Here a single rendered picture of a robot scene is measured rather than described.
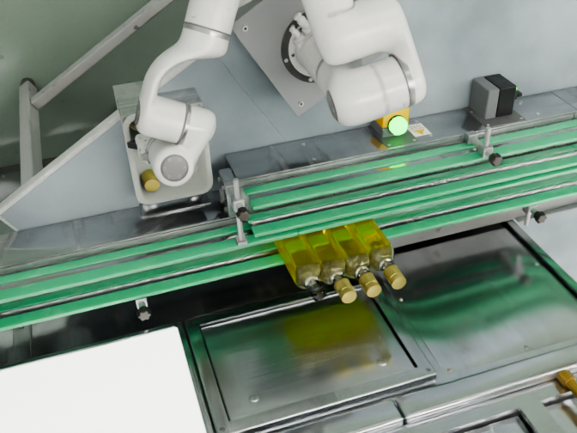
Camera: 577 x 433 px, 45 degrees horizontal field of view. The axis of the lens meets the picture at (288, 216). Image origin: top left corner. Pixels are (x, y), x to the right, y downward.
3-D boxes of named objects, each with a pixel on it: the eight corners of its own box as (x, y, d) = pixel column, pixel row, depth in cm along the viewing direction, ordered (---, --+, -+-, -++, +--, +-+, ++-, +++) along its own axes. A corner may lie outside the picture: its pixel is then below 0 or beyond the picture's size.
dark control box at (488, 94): (467, 106, 179) (484, 120, 173) (470, 77, 175) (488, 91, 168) (495, 100, 181) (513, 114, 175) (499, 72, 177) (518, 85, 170)
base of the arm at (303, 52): (265, 38, 140) (284, 64, 127) (311, -8, 137) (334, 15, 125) (313, 87, 148) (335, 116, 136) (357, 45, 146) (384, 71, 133)
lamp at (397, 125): (386, 133, 167) (391, 138, 164) (387, 116, 164) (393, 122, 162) (403, 130, 168) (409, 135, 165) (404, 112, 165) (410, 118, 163)
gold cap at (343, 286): (334, 292, 149) (341, 306, 146) (333, 280, 147) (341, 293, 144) (349, 288, 150) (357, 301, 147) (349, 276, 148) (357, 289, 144)
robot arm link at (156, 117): (224, 35, 128) (196, 145, 132) (156, 14, 123) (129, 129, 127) (235, 36, 120) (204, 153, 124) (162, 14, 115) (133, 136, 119)
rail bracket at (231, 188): (227, 226, 160) (241, 259, 150) (220, 164, 150) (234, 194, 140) (239, 223, 160) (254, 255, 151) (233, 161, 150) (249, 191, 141)
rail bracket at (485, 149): (459, 141, 169) (489, 167, 158) (463, 113, 164) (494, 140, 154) (474, 137, 170) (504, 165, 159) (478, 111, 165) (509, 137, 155)
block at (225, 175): (219, 204, 164) (226, 220, 158) (215, 169, 158) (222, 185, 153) (233, 200, 165) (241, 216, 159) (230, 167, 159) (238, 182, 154)
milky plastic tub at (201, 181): (133, 187, 161) (138, 207, 154) (115, 100, 148) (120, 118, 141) (206, 173, 165) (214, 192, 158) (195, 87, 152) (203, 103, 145)
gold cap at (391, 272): (382, 278, 152) (391, 291, 148) (383, 266, 150) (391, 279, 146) (397, 275, 152) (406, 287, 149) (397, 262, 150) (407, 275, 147)
